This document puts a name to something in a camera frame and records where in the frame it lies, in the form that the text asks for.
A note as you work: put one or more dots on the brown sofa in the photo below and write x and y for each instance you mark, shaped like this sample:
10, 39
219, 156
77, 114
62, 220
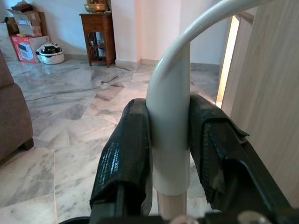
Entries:
11, 116

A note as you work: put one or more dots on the dark wooden side table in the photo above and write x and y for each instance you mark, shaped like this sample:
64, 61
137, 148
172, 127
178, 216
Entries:
98, 23

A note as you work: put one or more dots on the brass bowl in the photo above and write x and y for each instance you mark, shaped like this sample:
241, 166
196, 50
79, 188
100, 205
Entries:
95, 8

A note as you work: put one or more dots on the red and white appliance box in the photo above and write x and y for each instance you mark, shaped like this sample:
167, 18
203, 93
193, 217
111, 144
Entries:
25, 49

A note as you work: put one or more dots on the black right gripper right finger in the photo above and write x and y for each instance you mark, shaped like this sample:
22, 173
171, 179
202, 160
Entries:
224, 168

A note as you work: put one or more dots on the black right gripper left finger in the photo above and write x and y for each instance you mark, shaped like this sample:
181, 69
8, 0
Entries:
126, 158

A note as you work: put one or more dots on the white and black air fryer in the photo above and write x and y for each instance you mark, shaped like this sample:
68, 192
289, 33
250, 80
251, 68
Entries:
51, 54

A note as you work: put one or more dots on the light wooden cabinet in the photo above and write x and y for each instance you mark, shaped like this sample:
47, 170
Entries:
268, 93

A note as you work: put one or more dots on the open cardboard box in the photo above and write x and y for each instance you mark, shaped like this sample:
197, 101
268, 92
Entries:
25, 22

